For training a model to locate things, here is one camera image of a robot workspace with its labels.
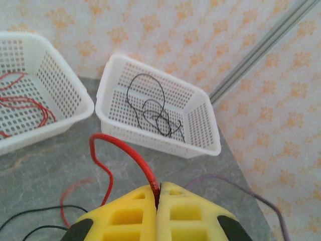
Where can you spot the white perforated plastic basket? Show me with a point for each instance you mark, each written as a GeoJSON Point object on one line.
{"type": "Point", "coordinates": [180, 100]}
{"type": "Point", "coordinates": [50, 131]}

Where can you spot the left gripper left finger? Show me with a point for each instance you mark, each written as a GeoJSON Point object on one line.
{"type": "Point", "coordinates": [125, 221]}

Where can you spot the aluminium frame post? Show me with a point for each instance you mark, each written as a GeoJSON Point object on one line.
{"type": "Point", "coordinates": [250, 58]}

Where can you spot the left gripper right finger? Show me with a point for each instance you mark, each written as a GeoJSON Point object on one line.
{"type": "Point", "coordinates": [190, 221]}

